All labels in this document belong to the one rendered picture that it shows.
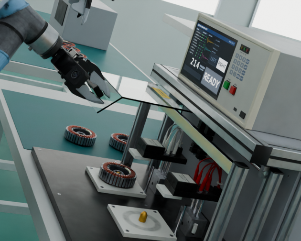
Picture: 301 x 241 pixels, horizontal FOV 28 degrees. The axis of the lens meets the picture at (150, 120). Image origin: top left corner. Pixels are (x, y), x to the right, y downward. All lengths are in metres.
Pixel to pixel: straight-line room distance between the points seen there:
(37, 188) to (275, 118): 0.68
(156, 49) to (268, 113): 5.19
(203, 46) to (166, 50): 4.96
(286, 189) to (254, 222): 0.11
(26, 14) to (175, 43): 5.30
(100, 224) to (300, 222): 0.50
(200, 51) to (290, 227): 0.57
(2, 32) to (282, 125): 0.71
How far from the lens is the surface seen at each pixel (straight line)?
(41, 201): 1.63
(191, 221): 1.62
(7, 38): 1.45
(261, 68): 1.47
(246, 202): 1.64
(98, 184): 1.74
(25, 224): 3.11
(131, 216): 1.61
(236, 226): 1.67
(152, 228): 1.59
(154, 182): 1.84
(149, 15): 6.53
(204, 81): 1.69
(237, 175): 1.40
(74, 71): 1.46
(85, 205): 1.62
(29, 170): 1.79
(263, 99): 1.47
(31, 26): 1.48
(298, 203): 1.52
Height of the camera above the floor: 1.44
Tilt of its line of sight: 15 degrees down
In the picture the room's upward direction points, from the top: 18 degrees clockwise
